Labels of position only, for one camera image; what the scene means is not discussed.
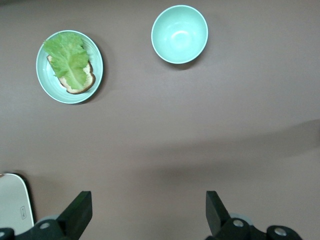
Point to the green lettuce leaf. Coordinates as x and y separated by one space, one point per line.
68 60

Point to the white flat device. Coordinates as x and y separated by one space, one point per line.
11 197

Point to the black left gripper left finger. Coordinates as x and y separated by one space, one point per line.
75 217

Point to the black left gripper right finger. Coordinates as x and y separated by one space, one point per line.
217 220

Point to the toasted bread slice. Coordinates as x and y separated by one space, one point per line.
90 81

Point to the mint green plate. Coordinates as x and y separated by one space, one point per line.
96 62

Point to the mint green bowl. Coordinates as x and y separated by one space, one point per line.
180 35

